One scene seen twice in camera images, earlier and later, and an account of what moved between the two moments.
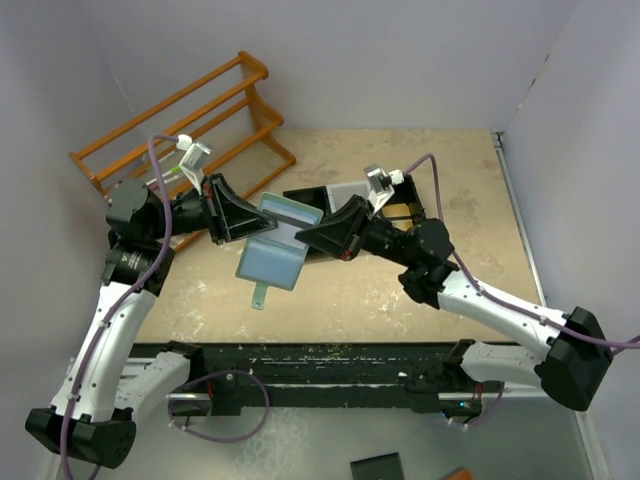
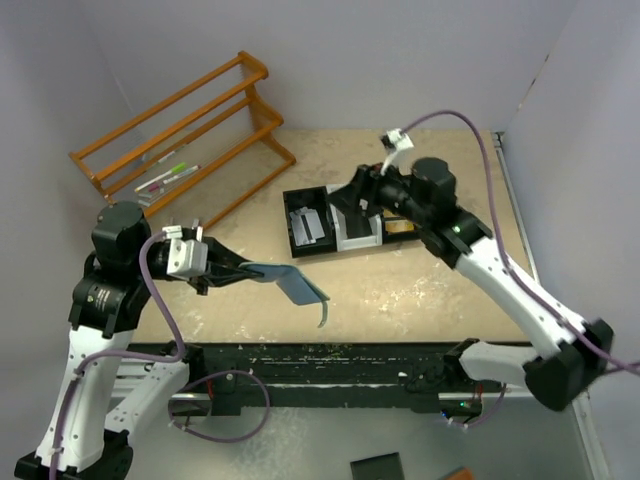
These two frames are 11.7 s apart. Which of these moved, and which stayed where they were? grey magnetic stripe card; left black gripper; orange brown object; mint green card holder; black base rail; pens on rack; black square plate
Moved: grey magnetic stripe card; mint green card holder; left black gripper
Stayed: orange brown object; pens on rack; black base rail; black square plate
